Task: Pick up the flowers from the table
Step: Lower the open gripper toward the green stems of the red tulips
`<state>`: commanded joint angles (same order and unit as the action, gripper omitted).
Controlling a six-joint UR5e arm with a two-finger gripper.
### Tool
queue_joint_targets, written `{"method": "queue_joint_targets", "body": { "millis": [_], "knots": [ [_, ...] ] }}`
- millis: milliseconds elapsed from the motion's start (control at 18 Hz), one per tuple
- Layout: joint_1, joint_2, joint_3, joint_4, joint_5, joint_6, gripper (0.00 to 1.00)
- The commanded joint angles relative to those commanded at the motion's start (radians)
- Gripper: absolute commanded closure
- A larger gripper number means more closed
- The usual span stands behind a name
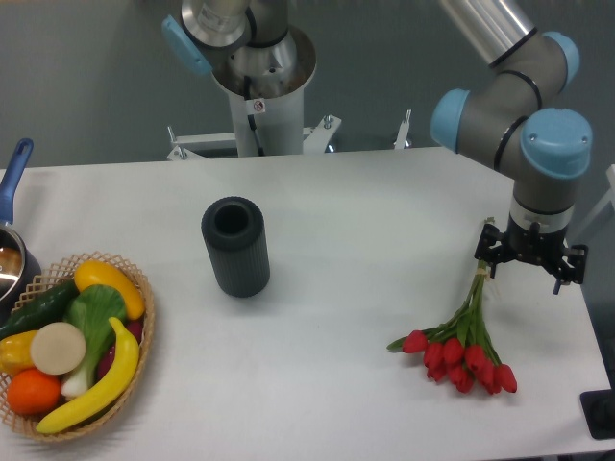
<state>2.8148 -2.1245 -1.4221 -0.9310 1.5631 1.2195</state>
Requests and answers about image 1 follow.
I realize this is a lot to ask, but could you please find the red tulip bouquet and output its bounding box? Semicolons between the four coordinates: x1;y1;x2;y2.
386;258;518;395

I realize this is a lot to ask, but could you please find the yellow bell pepper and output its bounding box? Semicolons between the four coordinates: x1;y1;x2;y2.
0;330;37;376

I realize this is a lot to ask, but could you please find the black device at table edge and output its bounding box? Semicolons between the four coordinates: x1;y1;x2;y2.
579;389;614;440

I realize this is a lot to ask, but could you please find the dark grey ribbed vase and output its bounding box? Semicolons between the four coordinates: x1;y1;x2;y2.
201;196;270;298

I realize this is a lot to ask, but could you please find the blue handled saucepan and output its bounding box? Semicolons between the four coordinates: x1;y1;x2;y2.
1;138;41;325

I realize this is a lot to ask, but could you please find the woven wicker basket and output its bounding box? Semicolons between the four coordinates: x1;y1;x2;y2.
1;252;155;443

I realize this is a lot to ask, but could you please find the yellow banana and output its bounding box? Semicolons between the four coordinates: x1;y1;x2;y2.
36;317;139;435

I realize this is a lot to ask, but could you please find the purple eggplant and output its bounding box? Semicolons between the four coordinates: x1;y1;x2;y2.
95;318;145;381

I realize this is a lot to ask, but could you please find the beige round disc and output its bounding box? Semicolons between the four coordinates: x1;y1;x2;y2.
30;322;86;376

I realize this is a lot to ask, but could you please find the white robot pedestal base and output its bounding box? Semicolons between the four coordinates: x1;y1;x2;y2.
165;85;413;161

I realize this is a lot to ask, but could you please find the green bok choy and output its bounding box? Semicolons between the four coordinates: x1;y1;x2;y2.
61;284;127;400

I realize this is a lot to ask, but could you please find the green cucumber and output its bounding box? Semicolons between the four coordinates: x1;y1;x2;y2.
1;279;79;339

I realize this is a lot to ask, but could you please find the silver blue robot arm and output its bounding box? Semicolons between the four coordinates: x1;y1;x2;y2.
161;1;593;285

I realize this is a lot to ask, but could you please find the orange fruit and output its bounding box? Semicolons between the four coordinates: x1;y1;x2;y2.
7;368;61;415

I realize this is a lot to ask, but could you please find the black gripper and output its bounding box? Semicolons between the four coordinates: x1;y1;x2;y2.
474;221;588;294

